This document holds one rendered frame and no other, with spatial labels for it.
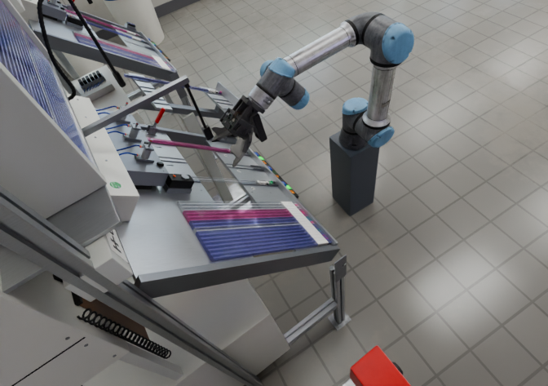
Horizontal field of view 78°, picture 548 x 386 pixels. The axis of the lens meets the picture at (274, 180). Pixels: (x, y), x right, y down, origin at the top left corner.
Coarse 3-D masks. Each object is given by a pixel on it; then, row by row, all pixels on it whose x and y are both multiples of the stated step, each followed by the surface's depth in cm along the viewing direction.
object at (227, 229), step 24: (192, 216) 94; (216, 216) 99; (240, 216) 105; (264, 216) 112; (288, 216) 120; (216, 240) 90; (240, 240) 95; (264, 240) 101; (288, 240) 107; (312, 240) 114
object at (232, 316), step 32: (224, 288) 127; (192, 320) 122; (224, 320) 120; (256, 320) 118; (224, 352) 117; (256, 352) 137; (96, 384) 114; (128, 384) 113; (160, 384) 111; (192, 384) 119; (224, 384) 139
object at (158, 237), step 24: (168, 144) 124; (168, 168) 111; (144, 192) 94; (192, 192) 106; (144, 216) 86; (168, 216) 90; (120, 240) 76; (144, 240) 79; (168, 240) 83; (192, 240) 87; (144, 264) 73; (168, 264) 77; (192, 264) 80
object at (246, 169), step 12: (216, 144) 145; (228, 144) 151; (228, 156) 141; (228, 168) 132; (240, 168) 137; (252, 168) 142; (264, 180) 138; (252, 192) 125; (264, 192) 130; (276, 192) 135
